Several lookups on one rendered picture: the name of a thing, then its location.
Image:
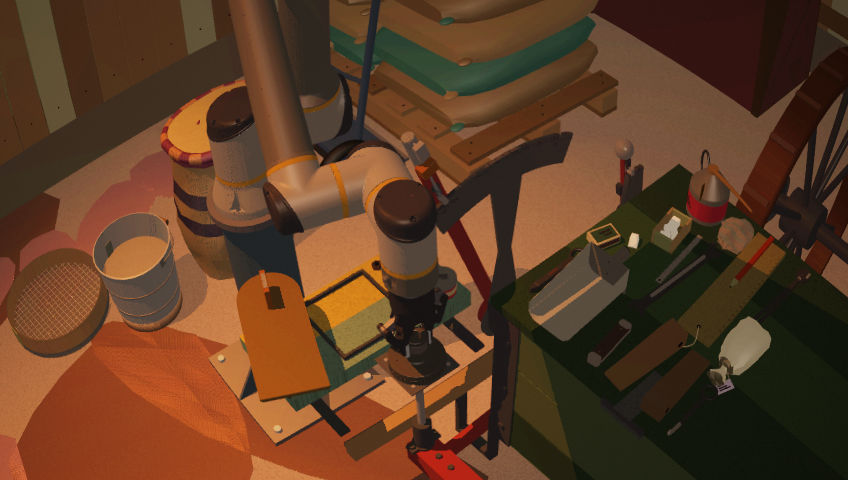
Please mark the wooden pallet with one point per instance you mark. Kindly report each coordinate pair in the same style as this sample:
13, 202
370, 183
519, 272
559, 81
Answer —
503, 132

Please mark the wooden wagon wheel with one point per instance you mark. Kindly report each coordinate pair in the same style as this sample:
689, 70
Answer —
795, 146

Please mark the striped woven basket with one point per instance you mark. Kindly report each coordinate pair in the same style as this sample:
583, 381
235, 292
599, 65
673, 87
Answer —
192, 192

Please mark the red pencil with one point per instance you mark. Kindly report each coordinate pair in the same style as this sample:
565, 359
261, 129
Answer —
752, 262

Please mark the green grain drill base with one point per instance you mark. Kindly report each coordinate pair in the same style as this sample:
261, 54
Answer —
344, 371

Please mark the round wooden sieve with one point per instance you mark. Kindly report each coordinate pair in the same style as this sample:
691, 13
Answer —
56, 305

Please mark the small white block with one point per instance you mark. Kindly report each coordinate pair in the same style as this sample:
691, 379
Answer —
633, 240

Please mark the dark notched quadrant plate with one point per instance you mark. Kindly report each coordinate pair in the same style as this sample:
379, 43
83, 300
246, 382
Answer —
503, 199

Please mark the tan grain sack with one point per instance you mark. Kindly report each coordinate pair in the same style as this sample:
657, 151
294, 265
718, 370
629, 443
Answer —
477, 30
503, 93

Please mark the red steel frame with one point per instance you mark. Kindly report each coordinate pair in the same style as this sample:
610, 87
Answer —
444, 457

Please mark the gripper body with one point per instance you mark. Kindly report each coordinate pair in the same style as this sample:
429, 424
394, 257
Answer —
414, 308

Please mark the dark grey flat plate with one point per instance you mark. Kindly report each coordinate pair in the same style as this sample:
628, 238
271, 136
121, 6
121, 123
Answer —
629, 404

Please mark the red and grey oil can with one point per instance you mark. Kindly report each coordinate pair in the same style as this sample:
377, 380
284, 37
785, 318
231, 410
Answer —
707, 195

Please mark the small white cloth bag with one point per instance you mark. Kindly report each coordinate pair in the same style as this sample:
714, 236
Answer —
745, 348

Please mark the orange slotted lever plate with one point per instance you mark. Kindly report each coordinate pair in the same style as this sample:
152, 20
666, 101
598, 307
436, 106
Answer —
281, 344

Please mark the grey peg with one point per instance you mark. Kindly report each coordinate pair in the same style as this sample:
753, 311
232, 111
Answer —
420, 411

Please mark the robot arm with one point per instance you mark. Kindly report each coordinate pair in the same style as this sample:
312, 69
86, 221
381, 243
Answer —
285, 99

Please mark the grey metal scoop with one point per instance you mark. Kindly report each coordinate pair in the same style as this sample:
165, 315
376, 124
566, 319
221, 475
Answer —
573, 295

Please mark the grey stone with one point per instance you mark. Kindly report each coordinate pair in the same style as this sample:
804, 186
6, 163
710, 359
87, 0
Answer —
736, 236

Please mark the red knobbed lever stand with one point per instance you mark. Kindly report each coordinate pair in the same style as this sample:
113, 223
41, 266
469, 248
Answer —
626, 172

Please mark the green workbench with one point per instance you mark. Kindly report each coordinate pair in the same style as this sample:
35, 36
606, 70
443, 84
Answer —
762, 411

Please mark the small tan open box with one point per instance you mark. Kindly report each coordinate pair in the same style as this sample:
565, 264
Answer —
670, 232

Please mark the small green matchbox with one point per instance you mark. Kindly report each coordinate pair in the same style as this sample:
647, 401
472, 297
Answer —
603, 236

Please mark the grey bucket with grain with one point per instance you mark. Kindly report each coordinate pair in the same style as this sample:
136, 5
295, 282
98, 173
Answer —
136, 278

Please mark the yellow tray with dark frame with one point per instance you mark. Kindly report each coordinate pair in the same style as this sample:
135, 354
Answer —
348, 311

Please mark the dark red cabinet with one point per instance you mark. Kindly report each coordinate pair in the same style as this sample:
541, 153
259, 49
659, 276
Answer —
702, 46

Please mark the red lift lever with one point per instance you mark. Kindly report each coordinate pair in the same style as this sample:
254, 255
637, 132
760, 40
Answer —
464, 248

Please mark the grey metal file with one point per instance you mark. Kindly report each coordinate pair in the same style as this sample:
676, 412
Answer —
679, 260

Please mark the wooden ruler board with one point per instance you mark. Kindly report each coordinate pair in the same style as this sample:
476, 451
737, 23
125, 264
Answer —
725, 298

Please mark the dark cast-iron weight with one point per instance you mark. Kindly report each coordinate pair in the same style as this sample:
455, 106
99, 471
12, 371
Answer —
424, 368

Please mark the dark slim tool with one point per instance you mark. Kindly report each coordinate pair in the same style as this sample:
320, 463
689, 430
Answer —
692, 414

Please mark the brown card tag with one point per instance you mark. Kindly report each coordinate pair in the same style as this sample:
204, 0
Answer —
646, 354
674, 387

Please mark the wooden beam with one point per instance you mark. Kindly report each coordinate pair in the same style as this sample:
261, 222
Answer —
424, 404

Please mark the small orange feed-rate lever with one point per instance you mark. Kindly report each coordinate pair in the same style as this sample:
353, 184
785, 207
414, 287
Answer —
264, 281

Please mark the blue pole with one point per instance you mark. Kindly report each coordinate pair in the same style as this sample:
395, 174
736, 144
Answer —
366, 66

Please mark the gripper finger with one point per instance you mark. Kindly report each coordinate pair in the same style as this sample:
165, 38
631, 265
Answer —
400, 339
424, 338

